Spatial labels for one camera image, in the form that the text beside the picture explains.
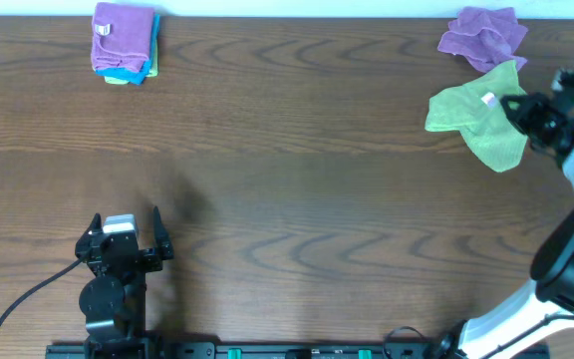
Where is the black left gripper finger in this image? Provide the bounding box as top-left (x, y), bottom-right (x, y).
top-left (75, 213), bottom-right (102, 260)
top-left (152, 206), bottom-right (174, 260)

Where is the light green cloth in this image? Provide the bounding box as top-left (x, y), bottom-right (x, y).
top-left (425, 60), bottom-right (527, 173)

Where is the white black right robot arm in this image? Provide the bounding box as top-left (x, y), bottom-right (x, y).
top-left (426, 91), bottom-right (574, 358)

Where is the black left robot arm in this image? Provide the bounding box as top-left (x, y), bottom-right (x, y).
top-left (75, 207), bottom-right (174, 358)

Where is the crumpled purple cloth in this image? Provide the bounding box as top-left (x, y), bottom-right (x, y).
top-left (437, 6), bottom-right (528, 73)

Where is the folded blue cloth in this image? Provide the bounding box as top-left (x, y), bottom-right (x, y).
top-left (95, 14), bottom-right (160, 86)

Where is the folded yellow-green cloth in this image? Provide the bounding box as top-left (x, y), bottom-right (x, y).
top-left (95, 44), bottom-right (159, 85)

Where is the folded purple cloth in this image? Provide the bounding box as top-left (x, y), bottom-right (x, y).
top-left (91, 2), bottom-right (155, 73)

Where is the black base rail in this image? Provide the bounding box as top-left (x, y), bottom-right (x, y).
top-left (45, 341), bottom-right (551, 359)

